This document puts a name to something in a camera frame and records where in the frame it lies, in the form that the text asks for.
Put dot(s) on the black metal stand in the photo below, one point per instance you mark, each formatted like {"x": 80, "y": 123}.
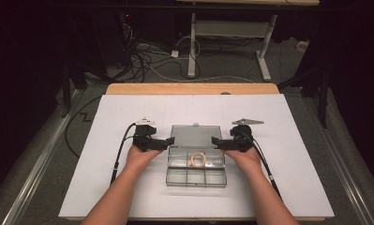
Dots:
{"x": 67, "y": 90}
{"x": 322, "y": 93}

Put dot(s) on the white desk frame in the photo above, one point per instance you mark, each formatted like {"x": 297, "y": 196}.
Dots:
{"x": 231, "y": 28}

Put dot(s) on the wooden table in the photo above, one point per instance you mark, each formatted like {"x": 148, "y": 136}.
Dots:
{"x": 191, "y": 88}

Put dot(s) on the person's right hand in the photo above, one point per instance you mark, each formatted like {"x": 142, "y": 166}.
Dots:
{"x": 244, "y": 161}

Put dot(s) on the clear grey compartment box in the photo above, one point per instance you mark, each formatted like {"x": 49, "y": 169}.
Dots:
{"x": 195, "y": 175}

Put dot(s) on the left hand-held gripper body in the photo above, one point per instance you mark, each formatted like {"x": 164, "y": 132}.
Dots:
{"x": 144, "y": 139}

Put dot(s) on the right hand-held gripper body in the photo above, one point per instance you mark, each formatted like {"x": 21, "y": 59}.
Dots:
{"x": 242, "y": 140}

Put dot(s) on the person's left hand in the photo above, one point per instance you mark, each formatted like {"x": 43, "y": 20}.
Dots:
{"x": 141, "y": 159}

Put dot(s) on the white power adapter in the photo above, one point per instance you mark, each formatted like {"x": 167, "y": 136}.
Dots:
{"x": 174, "y": 53}

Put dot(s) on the aluminium floor rail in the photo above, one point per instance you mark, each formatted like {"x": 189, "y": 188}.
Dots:
{"x": 41, "y": 162}
{"x": 337, "y": 162}

